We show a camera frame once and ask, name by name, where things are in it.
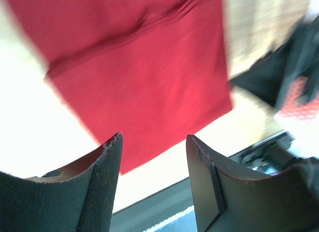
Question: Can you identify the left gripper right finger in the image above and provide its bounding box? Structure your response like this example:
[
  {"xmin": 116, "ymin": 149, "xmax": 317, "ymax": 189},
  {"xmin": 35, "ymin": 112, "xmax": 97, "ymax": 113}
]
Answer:
[{"xmin": 186, "ymin": 135, "xmax": 319, "ymax": 232}]

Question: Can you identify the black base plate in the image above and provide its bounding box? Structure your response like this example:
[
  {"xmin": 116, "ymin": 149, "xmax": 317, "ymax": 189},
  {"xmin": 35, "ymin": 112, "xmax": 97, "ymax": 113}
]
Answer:
[{"xmin": 110, "ymin": 132, "xmax": 292, "ymax": 232}]

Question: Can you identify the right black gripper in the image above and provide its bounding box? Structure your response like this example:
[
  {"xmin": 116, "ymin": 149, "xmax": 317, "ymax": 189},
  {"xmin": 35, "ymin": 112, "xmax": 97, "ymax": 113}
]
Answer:
[{"xmin": 229, "ymin": 19, "xmax": 319, "ymax": 107}]

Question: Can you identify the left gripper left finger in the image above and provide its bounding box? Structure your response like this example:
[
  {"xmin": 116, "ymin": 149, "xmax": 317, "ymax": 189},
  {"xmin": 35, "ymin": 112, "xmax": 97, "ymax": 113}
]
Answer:
[{"xmin": 0, "ymin": 133, "xmax": 123, "ymax": 232}]

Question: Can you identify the dark red t-shirt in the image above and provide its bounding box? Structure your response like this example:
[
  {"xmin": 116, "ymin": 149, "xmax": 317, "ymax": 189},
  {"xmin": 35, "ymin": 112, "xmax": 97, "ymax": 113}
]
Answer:
[{"xmin": 7, "ymin": 0, "xmax": 232, "ymax": 174}]

